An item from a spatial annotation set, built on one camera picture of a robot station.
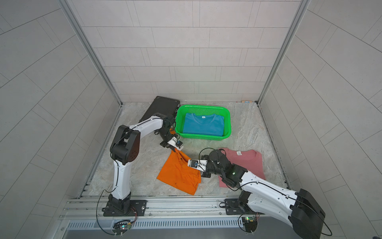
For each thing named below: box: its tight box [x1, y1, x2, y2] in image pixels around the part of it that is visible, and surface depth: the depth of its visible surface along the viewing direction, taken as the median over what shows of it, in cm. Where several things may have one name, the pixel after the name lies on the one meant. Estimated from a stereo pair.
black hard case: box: [139, 96, 181, 122], surface depth 111 cm
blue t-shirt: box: [183, 113, 225, 137], surface depth 104 cm
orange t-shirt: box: [156, 148, 202, 196], surface depth 80 cm
